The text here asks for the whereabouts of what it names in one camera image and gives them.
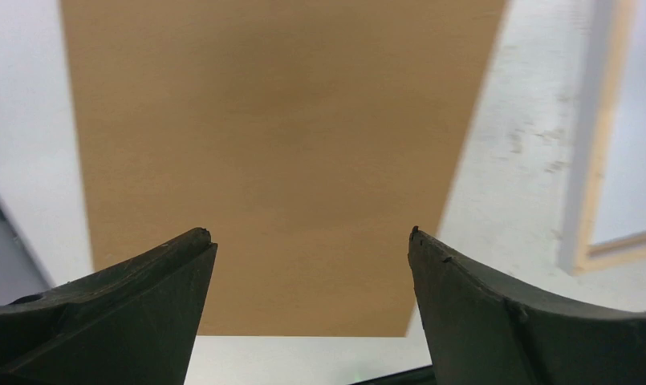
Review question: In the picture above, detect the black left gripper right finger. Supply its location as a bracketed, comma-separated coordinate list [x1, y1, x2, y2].
[408, 228, 646, 384]

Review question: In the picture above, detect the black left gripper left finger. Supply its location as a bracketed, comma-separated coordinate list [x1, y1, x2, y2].
[0, 228, 217, 384]

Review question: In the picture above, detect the light wooden picture frame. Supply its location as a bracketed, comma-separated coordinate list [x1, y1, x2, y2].
[558, 1, 646, 274]

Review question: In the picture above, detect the brown backing board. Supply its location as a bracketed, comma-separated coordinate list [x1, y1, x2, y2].
[61, 1, 506, 337]

